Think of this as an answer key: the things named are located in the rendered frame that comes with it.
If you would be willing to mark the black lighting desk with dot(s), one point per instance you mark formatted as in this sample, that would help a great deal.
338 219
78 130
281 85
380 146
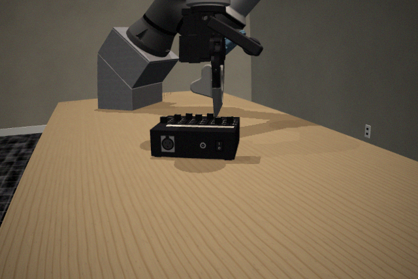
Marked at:
197 137

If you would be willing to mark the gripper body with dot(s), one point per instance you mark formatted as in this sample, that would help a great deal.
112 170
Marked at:
194 48

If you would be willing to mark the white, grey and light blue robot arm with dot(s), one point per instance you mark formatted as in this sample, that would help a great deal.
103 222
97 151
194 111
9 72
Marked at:
155 31

